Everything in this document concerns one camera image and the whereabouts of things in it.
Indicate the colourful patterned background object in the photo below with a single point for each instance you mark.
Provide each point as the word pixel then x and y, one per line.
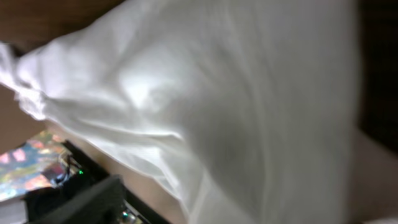
pixel 32 165

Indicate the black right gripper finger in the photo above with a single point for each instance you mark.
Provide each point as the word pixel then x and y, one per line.
pixel 101 203

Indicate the white t-shirt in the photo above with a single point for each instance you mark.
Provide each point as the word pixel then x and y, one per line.
pixel 242 110

